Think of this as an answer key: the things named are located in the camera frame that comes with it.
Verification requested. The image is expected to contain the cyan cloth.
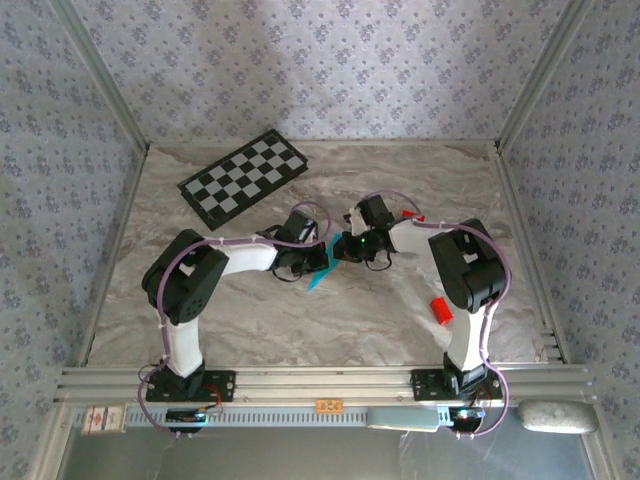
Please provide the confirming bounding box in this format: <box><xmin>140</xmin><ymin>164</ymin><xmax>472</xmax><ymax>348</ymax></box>
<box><xmin>306</xmin><ymin>233</ymin><xmax>346</xmax><ymax>294</ymax></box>

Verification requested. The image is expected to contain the small red oblong block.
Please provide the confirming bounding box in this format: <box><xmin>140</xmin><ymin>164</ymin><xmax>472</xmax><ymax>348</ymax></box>
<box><xmin>430</xmin><ymin>297</ymin><xmax>455</xmax><ymax>327</ymax></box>

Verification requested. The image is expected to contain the black grey chessboard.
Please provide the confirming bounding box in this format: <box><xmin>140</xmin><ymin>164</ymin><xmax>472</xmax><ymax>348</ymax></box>
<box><xmin>176</xmin><ymin>128</ymin><xmax>310</xmax><ymax>233</ymax></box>

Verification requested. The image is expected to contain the red white sticker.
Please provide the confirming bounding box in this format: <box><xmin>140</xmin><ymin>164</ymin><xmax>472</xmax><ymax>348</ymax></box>
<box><xmin>81</xmin><ymin>403</ymin><xmax>126</xmax><ymax>436</ymax></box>

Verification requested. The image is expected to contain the grey speckled pad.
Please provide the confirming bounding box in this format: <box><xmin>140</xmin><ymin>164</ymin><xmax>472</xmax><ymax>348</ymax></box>
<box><xmin>517</xmin><ymin>399</ymin><xmax>600</xmax><ymax>435</ymax></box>

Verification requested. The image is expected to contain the aluminium table edge rail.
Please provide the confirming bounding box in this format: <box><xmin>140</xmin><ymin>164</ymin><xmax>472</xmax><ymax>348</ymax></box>
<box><xmin>489</xmin><ymin>144</ymin><xmax>571</xmax><ymax>365</ymax></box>
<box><xmin>147</xmin><ymin>139</ymin><xmax>500</xmax><ymax>149</ymax></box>
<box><xmin>77</xmin><ymin>147</ymin><xmax>151</xmax><ymax>369</ymax></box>

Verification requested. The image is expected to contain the aluminium mounting rail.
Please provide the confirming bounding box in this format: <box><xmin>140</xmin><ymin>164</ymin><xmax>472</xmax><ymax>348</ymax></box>
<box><xmin>53</xmin><ymin>365</ymin><xmax>597</xmax><ymax>405</ymax></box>

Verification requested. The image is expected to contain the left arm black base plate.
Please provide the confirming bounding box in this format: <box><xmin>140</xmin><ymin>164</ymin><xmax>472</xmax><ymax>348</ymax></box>
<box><xmin>144</xmin><ymin>368</ymin><xmax>237</xmax><ymax>404</ymax></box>

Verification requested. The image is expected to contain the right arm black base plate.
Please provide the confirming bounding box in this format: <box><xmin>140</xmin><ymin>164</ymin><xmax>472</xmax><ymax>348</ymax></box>
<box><xmin>410</xmin><ymin>368</ymin><xmax>504</xmax><ymax>401</ymax></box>

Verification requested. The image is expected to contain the grey slotted cable duct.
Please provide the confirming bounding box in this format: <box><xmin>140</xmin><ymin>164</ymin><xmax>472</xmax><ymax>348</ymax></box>
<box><xmin>122</xmin><ymin>405</ymin><xmax>454</xmax><ymax>430</ymax></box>

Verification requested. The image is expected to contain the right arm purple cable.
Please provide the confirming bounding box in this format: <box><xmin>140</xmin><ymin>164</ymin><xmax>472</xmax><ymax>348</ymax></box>
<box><xmin>369</xmin><ymin>189</ymin><xmax>515</xmax><ymax>441</ymax></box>

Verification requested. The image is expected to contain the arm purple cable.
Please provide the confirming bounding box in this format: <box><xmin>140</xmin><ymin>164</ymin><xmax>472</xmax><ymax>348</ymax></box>
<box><xmin>369</xmin><ymin>189</ymin><xmax>515</xmax><ymax>441</ymax></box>
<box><xmin>137</xmin><ymin>200</ymin><xmax>333</xmax><ymax>442</ymax></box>

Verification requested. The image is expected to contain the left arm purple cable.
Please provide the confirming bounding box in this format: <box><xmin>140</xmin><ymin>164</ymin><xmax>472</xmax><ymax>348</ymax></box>
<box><xmin>137</xmin><ymin>200</ymin><xmax>333</xmax><ymax>442</ymax></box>

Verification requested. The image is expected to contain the aluminium frame post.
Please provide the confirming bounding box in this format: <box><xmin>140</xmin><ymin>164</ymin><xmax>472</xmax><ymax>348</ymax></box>
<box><xmin>48</xmin><ymin>0</ymin><xmax>151</xmax><ymax>154</ymax></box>
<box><xmin>493</xmin><ymin>0</ymin><xmax>597</xmax><ymax>154</ymax></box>

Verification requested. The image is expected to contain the aluminium frame leg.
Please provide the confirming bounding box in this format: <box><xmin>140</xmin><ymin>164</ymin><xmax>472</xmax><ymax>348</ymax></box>
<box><xmin>34</xmin><ymin>403</ymin><xmax>79</xmax><ymax>480</ymax></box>
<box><xmin>581</xmin><ymin>432</ymin><xmax>620</xmax><ymax>480</ymax></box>

